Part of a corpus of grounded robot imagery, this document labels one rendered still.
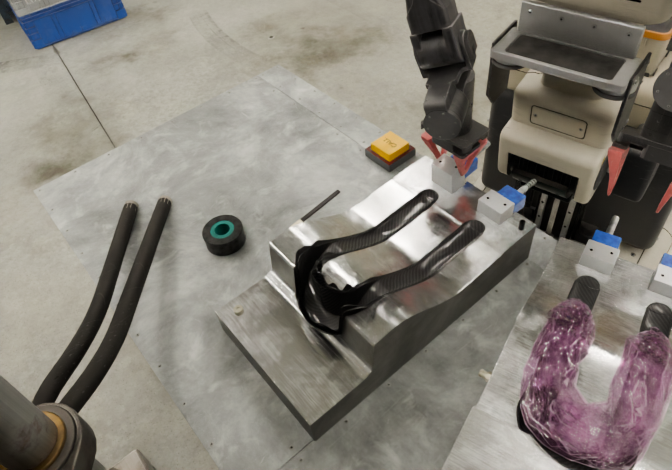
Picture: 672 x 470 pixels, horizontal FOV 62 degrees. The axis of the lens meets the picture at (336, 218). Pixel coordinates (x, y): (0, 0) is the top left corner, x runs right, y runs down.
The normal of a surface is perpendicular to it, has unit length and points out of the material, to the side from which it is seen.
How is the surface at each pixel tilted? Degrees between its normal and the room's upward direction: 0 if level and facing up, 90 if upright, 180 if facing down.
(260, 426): 0
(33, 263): 0
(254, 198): 0
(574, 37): 90
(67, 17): 91
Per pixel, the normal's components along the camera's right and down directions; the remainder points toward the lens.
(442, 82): -0.45, -0.62
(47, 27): 0.57, 0.57
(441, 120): -0.35, 0.74
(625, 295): -0.10, -0.68
